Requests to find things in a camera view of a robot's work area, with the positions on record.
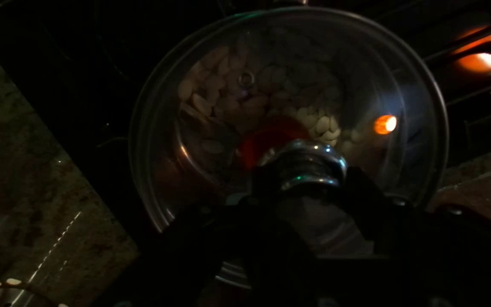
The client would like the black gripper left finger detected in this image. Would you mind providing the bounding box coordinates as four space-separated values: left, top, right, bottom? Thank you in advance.
113 168 316 307

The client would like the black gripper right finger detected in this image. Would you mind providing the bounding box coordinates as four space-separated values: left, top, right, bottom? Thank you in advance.
316 165 491 307

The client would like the glass pot lid with knob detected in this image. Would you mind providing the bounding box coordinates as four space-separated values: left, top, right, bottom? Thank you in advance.
125 3 453 233

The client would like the red food piece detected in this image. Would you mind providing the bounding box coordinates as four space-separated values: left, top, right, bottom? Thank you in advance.
236 113 309 170

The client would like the black gas stove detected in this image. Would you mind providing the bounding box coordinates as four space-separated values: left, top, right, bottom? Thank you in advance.
0 0 491 228

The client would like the pile of white beans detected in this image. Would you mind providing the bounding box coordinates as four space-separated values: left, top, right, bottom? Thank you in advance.
175 42 361 149

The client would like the steel cooking pot with handle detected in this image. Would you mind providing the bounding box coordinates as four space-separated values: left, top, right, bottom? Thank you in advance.
141 15 436 218

